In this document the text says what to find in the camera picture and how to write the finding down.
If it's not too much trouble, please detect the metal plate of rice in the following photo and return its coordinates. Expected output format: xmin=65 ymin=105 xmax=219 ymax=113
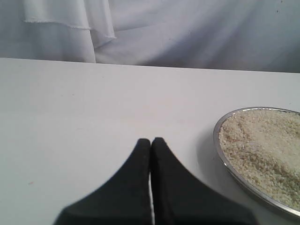
xmin=213 ymin=106 xmax=300 ymax=220

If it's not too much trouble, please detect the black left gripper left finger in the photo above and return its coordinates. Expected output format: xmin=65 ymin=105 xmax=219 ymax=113
xmin=55 ymin=139 xmax=152 ymax=225

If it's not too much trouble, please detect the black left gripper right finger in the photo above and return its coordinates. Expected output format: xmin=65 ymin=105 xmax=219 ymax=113
xmin=150 ymin=137 xmax=255 ymax=225

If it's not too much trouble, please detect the white backdrop cloth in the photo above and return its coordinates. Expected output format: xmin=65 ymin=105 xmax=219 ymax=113
xmin=0 ymin=0 xmax=300 ymax=73

